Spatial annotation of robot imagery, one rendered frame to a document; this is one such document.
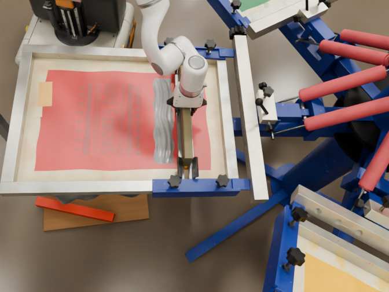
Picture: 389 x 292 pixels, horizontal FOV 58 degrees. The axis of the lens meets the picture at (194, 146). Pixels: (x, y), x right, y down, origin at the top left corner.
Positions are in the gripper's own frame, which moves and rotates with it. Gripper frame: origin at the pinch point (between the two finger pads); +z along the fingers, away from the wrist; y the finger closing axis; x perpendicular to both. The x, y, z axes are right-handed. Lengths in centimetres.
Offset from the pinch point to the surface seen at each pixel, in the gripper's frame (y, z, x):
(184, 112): 0.6, -3.6, 2.8
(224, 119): -15.4, 3.4, 1.7
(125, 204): 25, 100, 10
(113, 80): 26.4, 6.9, -16.1
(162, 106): 7.8, 6.4, -5.0
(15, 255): 85, 102, 37
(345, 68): -69, 0, -21
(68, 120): 42.1, 6.9, 1.5
